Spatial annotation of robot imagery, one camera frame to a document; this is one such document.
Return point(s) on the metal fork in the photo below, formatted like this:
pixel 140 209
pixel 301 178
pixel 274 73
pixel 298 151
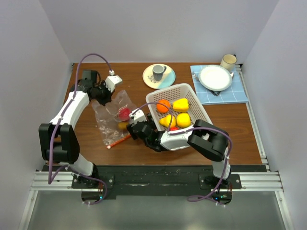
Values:
pixel 195 76

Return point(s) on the yellow fake bell pepper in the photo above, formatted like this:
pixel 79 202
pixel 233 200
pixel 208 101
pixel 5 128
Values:
pixel 181 105

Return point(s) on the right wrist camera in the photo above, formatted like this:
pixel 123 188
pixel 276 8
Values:
pixel 136 116

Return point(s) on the orange fake orange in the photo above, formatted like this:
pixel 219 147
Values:
pixel 163 106

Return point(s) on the grey mug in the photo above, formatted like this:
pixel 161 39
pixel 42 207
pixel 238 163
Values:
pixel 158 71

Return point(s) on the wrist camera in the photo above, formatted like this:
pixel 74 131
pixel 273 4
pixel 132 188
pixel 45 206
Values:
pixel 112 82
pixel 136 116

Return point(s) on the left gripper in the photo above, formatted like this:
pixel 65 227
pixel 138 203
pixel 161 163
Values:
pixel 108 98

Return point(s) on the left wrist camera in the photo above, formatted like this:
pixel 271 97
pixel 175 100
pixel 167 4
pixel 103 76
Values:
pixel 112 82

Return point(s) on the clear zip top bag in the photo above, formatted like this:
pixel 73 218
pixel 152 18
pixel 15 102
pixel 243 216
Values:
pixel 111 128

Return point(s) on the red fake apple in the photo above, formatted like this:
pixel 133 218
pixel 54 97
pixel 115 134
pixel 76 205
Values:
pixel 174 128

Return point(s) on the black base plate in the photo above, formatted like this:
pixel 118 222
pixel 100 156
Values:
pixel 158 180

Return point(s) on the floral ceramic plate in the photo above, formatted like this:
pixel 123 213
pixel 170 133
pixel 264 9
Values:
pixel 167 79

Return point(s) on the cream enamel mug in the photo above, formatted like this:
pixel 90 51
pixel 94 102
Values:
pixel 228 62

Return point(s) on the yellow fake lemon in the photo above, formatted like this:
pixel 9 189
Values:
pixel 183 120

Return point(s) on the blue checkered cloth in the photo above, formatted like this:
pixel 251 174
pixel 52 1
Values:
pixel 235 94

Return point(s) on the yellow fake fruit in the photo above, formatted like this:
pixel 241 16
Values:
pixel 168 121

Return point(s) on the white paper plate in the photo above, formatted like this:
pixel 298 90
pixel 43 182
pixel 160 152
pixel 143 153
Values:
pixel 215 78

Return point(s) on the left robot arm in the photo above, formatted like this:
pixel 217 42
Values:
pixel 58 140

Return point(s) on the white plastic basket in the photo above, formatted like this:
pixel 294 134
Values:
pixel 196 112

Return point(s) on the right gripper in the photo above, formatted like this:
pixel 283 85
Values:
pixel 134 135

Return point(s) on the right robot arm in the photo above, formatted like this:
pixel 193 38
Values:
pixel 207 139

